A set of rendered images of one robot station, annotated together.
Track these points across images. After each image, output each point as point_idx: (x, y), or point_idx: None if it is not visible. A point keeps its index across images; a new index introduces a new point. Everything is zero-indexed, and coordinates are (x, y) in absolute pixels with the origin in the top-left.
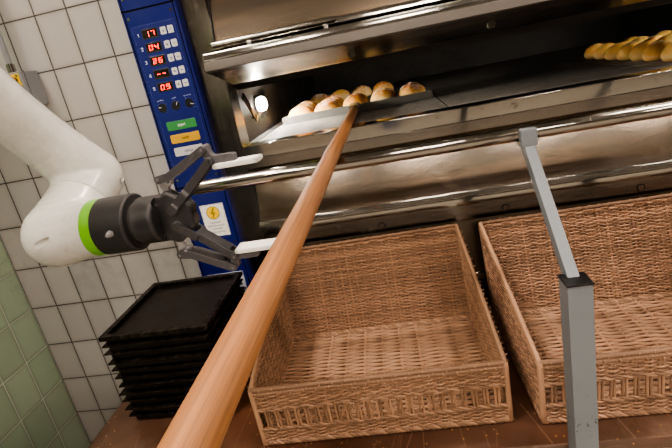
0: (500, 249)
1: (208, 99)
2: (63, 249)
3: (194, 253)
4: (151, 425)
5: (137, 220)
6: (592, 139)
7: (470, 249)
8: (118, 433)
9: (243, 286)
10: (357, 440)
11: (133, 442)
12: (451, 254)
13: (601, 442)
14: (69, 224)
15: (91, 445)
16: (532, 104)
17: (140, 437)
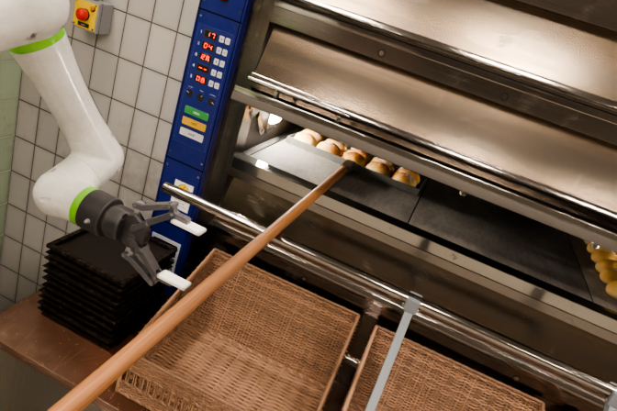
0: (379, 355)
1: (227, 105)
2: (55, 210)
3: (132, 260)
4: (49, 324)
5: (108, 223)
6: (499, 319)
7: (361, 338)
8: (23, 315)
9: (174, 256)
10: None
11: (30, 329)
12: (342, 335)
13: None
14: (67, 198)
15: (1, 312)
16: (467, 265)
17: (37, 328)
